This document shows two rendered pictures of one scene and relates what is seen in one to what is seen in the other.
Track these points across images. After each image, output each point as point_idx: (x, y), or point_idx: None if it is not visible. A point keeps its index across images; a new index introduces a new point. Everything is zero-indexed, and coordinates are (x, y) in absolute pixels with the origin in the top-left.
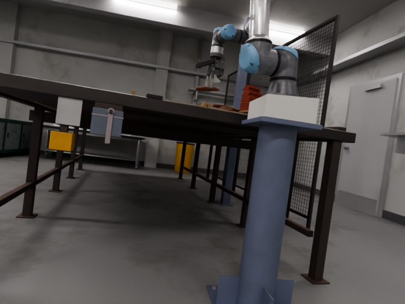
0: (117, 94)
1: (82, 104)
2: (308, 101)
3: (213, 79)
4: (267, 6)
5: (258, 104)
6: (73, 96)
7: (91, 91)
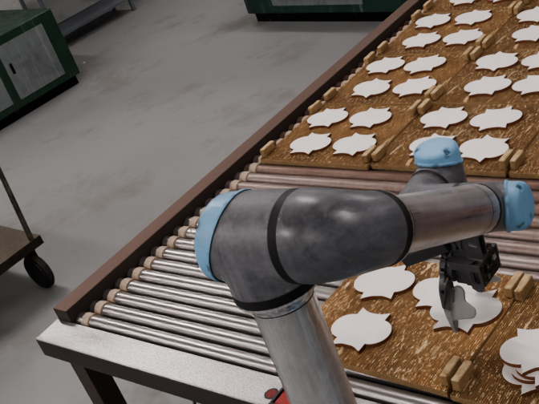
0: (225, 397)
1: (192, 402)
2: None
3: (448, 313)
4: (301, 386)
5: None
6: (173, 393)
7: (191, 389)
